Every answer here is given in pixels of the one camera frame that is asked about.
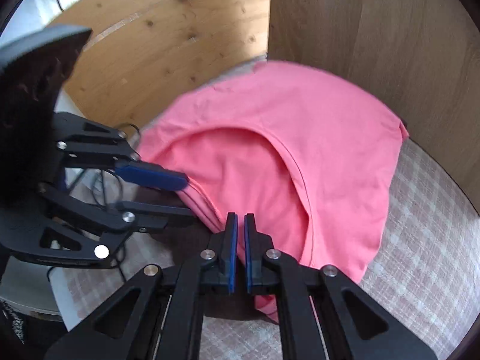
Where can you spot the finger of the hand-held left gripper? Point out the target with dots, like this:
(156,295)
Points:
(157,213)
(150,176)

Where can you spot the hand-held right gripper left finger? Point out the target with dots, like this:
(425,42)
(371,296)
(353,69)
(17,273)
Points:
(232,255)

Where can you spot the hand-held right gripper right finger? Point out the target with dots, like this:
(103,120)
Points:
(248,258)

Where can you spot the pink t-shirt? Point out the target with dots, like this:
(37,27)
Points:
(318,138)

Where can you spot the dark brown garment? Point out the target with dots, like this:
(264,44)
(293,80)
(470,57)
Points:
(176,247)

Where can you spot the pine plank panel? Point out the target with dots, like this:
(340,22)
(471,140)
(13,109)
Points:
(168,37)

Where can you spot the white mattress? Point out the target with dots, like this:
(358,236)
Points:
(37,288)

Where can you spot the pink white checked blanket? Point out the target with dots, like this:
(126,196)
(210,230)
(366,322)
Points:
(420,251)

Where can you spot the person's black sweater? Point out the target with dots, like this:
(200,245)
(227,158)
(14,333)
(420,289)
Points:
(22,341)

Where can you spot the light brown wooden board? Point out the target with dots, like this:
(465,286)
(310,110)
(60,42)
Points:
(375,26)

